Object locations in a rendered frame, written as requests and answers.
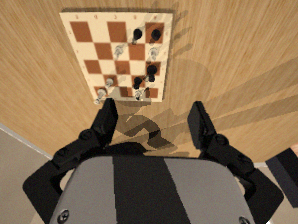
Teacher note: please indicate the white pawn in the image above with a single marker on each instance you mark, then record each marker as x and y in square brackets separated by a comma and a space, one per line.
[109, 82]
[137, 93]
[117, 52]

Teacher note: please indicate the chessboard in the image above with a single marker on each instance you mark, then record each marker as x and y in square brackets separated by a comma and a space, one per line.
[95, 35]

